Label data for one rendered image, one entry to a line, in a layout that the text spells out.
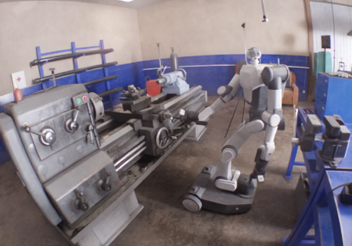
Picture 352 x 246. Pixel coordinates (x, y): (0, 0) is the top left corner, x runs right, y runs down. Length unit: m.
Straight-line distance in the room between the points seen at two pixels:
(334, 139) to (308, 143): 0.16
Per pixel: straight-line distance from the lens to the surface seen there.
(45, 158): 1.18
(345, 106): 1.79
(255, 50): 1.24
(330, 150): 1.11
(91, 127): 1.23
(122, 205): 1.71
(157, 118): 1.68
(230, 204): 1.68
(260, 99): 1.24
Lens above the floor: 1.43
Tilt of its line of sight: 19 degrees down
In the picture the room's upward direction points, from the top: 6 degrees counter-clockwise
